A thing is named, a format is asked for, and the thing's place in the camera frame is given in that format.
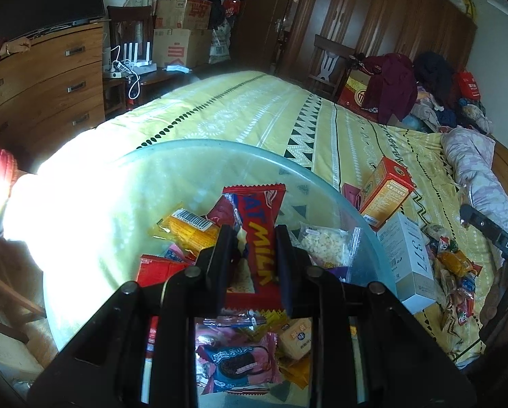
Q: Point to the printed white plastic bag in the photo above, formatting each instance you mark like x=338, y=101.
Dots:
x=220, y=44

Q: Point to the red shopping bag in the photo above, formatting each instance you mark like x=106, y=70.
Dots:
x=470, y=86

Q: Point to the brown wooden wardrobe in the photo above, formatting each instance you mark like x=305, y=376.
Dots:
x=373, y=12

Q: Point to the clear bag of white pieces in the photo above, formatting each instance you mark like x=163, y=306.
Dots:
x=324, y=244

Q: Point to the white carton box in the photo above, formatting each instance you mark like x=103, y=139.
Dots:
x=407, y=263

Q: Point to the dark wooden chair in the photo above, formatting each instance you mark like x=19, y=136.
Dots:
x=128, y=19

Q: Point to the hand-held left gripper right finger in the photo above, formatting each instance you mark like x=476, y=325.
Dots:
x=285, y=263

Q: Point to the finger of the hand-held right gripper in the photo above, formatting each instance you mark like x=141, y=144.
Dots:
x=477, y=221

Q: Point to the dark garment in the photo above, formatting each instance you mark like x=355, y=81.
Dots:
x=434, y=72

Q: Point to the white router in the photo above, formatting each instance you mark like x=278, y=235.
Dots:
x=139, y=61

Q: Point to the yellow patterned bed blanket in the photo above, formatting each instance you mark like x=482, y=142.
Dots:
x=245, y=110

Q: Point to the light wooden chair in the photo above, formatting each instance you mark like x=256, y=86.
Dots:
x=7, y=297

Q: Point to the white power strip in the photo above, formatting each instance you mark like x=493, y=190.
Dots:
x=115, y=72

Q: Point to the cardboard box with red print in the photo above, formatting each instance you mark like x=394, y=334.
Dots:
x=183, y=12

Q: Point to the small red hanging bag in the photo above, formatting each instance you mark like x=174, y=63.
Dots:
x=232, y=7

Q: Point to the maroon snack packet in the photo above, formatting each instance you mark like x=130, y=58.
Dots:
x=224, y=212

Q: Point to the dark wooden side table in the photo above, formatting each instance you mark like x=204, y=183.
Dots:
x=160, y=80

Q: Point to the person's right hand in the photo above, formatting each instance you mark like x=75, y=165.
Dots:
x=492, y=306

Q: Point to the large plain cardboard box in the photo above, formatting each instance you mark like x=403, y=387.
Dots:
x=181, y=49

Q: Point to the small red packet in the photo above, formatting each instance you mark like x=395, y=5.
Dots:
x=351, y=195

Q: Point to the wooden chair with white back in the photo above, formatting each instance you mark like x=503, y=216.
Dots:
x=328, y=66

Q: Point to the pink sandwich cookie packet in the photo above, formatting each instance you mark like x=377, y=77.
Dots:
x=237, y=359

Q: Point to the wooden dresser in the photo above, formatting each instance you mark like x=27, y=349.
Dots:
x=37, y=80

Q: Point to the tan biscuit packet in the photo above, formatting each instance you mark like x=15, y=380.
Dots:
x=296, y=338

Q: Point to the clear plastic bowl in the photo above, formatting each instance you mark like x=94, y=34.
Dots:
x=109, y=221

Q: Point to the red gift box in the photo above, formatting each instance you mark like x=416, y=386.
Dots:
x=356, y=95

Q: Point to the lilac floral quilt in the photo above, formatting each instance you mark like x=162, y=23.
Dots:
x=479, y=170

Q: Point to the orange carton box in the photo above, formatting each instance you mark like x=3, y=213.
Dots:
x=385, y=191

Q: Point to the yellow barcode snack packet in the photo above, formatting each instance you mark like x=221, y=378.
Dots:
x=185, y=227

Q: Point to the pile of clothes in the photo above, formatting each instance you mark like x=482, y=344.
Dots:
x=449, y=114

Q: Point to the red snack bar packet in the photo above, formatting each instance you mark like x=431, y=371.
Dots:
x=260, y=238

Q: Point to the pile of mixed snack packets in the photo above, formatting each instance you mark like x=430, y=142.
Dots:
x=456, y=267

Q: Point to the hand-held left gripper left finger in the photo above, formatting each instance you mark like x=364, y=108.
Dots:
x=224, y=259

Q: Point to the white face mask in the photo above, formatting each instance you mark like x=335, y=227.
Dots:
x=178, y=68

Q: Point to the purple snack packet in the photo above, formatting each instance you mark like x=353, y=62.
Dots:
x=338, y=273

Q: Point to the black bag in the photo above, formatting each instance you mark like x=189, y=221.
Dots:
x=211, y=6

